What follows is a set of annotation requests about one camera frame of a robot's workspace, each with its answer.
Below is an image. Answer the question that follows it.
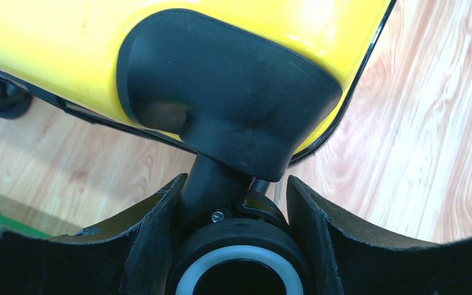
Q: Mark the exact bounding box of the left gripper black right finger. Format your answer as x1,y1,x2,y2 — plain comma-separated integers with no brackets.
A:
286,176,472,294

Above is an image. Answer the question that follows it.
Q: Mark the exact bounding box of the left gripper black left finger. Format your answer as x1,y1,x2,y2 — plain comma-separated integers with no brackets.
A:
0,174,186,294

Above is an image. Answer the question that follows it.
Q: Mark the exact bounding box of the yellow Pikachu hard-shell suitcase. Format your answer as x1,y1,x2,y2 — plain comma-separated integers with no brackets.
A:
0,1,395,294

